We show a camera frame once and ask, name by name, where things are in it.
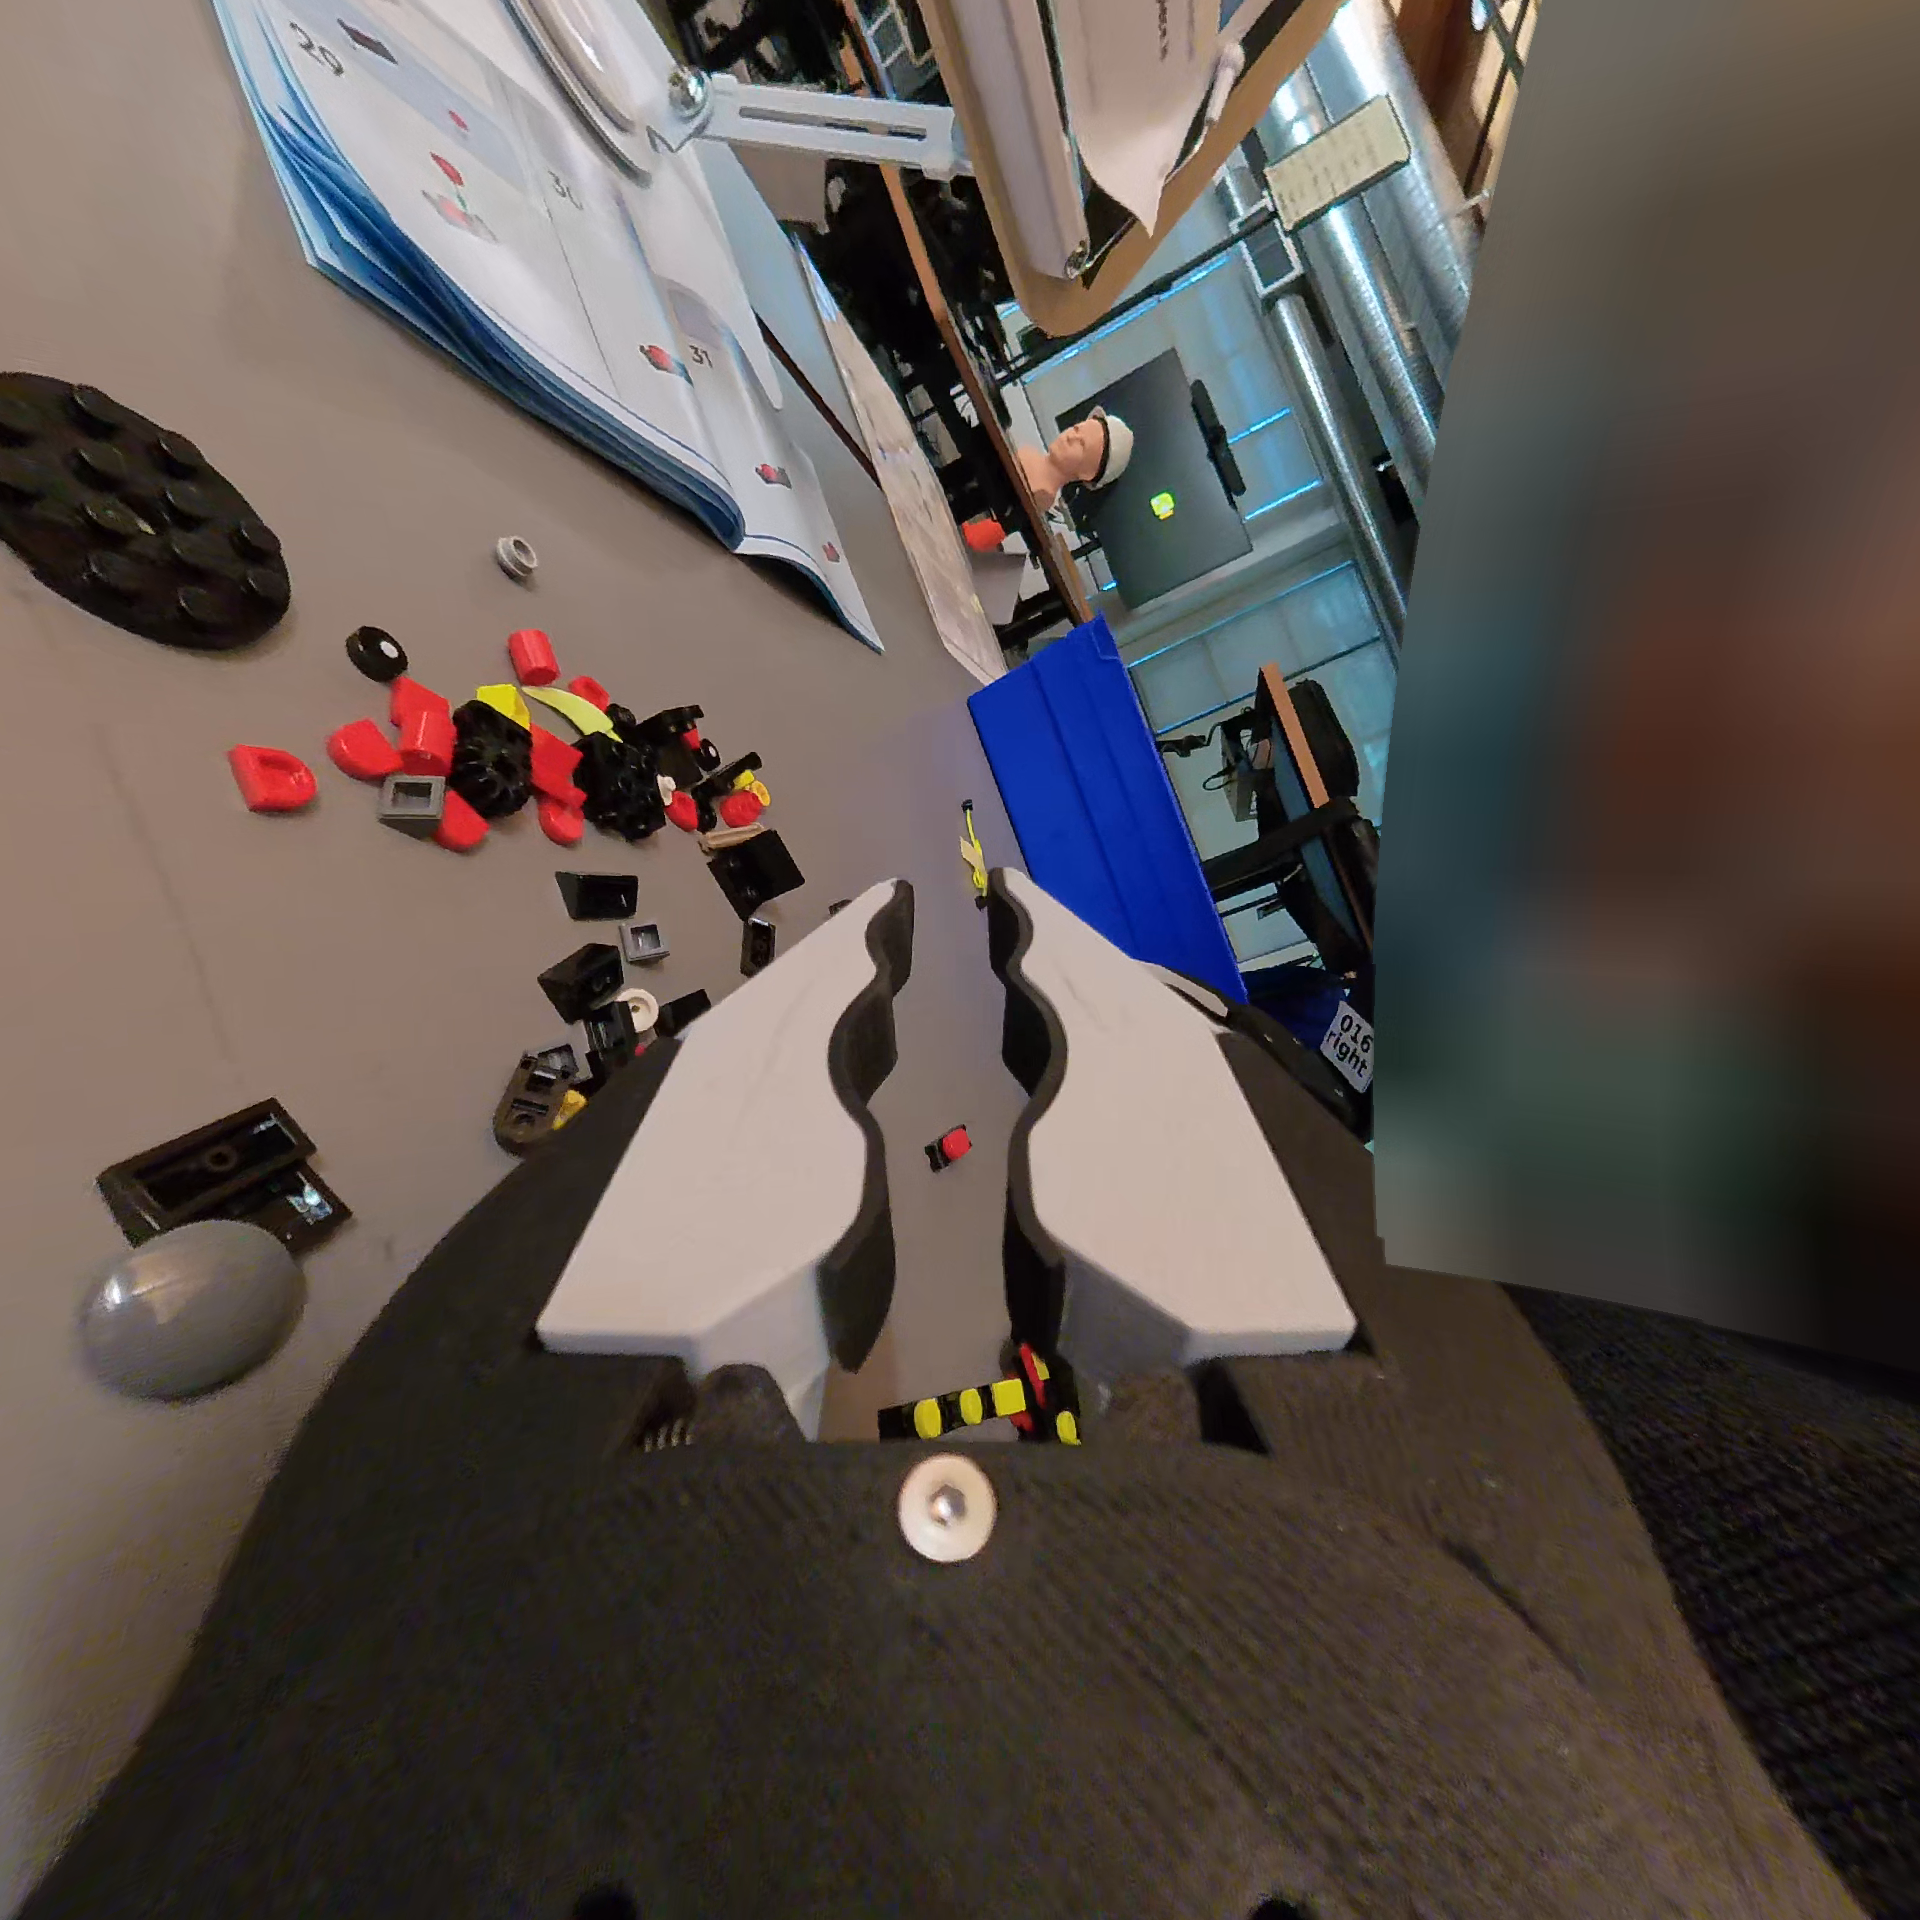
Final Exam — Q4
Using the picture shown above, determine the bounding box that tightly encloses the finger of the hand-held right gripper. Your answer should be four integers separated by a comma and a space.
1146, 963, 1259, 1040

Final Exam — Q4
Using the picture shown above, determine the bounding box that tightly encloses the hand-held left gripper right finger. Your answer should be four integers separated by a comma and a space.
984, 866, 1362, 1370

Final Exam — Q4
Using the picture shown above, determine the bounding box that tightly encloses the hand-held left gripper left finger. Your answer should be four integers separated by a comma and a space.
534, 876, 919, 1445

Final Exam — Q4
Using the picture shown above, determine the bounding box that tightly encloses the black yellow lego spider model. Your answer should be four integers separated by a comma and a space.
876, 1341, 1086, 1447

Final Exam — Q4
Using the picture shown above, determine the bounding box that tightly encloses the pile of loose lego pieces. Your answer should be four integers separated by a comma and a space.
225, 621, 806, 1156

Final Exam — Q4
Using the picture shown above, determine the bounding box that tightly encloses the black rectangular lego plate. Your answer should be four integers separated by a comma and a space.
98, 1097, 353, 1253

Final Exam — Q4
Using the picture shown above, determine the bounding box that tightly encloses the black round lego plate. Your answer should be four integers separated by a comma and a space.
0, 371, 296, 652

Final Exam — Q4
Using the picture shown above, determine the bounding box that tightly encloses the lego instruction booklet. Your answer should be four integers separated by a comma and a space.
209, 0, 887, 654

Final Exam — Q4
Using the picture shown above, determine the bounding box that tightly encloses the black office chair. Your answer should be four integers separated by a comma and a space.
1208, 665, 1379, 975

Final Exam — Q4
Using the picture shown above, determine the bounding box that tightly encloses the blue plastic bin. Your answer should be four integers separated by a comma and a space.
965, 614, 1248, 1006

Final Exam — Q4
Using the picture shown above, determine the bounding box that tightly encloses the wood-edged standing desk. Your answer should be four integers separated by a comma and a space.
1251, 662, 1338, 812

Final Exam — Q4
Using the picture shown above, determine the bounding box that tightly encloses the dark monitor screen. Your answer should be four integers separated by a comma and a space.
1053, 348, 1253, 614

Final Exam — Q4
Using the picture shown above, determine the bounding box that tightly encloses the grey oval dome piece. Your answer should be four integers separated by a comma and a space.
77, 1218, 309, 1403

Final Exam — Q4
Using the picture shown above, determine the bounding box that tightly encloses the mannequin head white helmet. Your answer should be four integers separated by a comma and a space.
1026, 404, 1141, 504

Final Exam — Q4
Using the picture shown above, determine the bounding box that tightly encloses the metal pipework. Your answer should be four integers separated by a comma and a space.
1216, 0, 1503, 632

